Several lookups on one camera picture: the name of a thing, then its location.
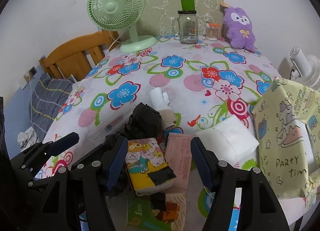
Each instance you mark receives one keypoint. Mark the wall power socket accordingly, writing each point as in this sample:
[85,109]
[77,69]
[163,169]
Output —
[32,72]

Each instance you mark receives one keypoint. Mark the grey plaid pillow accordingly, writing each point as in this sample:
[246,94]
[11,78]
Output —
[46,100]

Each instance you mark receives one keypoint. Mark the white tissue roll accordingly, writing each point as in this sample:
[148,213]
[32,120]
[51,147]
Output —
[160,102]

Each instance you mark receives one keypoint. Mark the yellow cartoon storage box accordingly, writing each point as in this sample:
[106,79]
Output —
[286,121]

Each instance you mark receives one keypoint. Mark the crumpled white cloth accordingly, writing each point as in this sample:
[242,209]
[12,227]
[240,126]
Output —
[27,138]

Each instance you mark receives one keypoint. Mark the green plastic cup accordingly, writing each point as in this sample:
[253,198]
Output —
[188,5]

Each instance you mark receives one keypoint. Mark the floral tablecloth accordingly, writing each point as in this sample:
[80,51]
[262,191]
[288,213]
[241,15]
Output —
[205,82]

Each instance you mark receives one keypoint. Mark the green tissue pack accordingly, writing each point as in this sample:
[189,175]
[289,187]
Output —
[160,211]

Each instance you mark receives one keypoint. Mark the black plastic bag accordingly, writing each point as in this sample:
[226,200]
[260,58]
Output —
[144,122]

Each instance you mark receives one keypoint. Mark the white towel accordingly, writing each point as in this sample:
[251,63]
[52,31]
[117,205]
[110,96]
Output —
[230,140]

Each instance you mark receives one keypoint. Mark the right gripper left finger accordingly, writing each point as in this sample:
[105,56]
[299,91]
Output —
[83,188]

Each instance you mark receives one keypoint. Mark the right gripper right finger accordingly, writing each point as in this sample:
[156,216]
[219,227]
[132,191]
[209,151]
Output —
[259,208]

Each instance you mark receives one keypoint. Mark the clear plastic pen bag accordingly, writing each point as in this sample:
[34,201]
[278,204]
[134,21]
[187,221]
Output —
[111,125]

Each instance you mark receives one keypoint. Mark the pink paper package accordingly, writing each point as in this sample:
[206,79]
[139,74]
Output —
[178,156]

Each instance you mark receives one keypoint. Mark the glass mason jar mug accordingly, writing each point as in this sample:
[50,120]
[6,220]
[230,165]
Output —
[185,27]

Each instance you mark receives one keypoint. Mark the green patterned wall board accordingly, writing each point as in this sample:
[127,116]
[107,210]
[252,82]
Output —
[158,15]

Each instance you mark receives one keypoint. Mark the wooden bed headboard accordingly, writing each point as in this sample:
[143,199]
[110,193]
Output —
[70,58]

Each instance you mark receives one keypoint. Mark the cotton swab jar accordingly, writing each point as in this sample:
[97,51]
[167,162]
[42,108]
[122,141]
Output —
[213,31]

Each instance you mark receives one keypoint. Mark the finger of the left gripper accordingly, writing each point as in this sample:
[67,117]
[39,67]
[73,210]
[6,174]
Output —
[35,157]

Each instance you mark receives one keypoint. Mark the yellow cartoon tissue pack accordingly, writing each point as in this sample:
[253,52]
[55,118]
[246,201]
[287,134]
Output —
[148,170]

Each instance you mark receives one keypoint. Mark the purple plush bunny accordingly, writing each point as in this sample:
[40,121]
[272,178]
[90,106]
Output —
[239,29]

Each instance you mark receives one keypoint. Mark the green desk fan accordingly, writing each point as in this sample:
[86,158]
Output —
[116,15]

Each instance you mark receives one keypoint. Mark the white standing fan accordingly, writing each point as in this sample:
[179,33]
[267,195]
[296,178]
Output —
[304,68]

